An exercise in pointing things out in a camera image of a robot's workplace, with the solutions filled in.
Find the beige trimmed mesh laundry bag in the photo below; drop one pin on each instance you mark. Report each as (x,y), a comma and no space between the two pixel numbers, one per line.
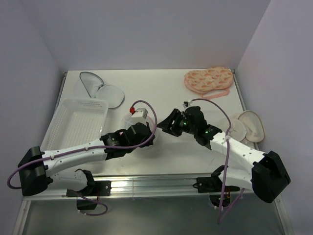
(246,127)

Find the white plastic basket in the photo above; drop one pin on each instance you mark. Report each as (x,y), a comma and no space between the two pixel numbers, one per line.
(76,121)

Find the peach floral bra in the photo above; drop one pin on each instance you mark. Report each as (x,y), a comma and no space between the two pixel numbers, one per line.
(210,83)

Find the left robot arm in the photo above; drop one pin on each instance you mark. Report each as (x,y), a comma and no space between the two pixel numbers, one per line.
(38,169)

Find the aluminium frame rail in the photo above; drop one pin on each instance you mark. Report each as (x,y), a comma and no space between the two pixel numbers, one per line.
(124,187)

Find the grey trimmed mesh laundry bag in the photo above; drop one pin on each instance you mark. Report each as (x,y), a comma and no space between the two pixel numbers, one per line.
(90,85)

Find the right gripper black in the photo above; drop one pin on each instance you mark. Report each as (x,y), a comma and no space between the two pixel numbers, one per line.
(176,115)

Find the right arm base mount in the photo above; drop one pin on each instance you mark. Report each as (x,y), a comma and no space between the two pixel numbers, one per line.
(214,185)

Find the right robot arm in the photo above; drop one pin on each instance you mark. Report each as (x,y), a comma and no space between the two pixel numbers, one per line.
(262,173)

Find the pink trimmed mesh laundry bag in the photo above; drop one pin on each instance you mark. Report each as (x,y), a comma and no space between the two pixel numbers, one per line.
(128,120)

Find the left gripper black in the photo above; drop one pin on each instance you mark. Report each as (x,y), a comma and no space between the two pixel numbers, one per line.
(149,135)

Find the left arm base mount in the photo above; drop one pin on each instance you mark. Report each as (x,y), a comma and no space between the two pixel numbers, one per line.
(89,197)

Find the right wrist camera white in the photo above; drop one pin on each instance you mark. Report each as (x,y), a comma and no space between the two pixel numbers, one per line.
(187,104)

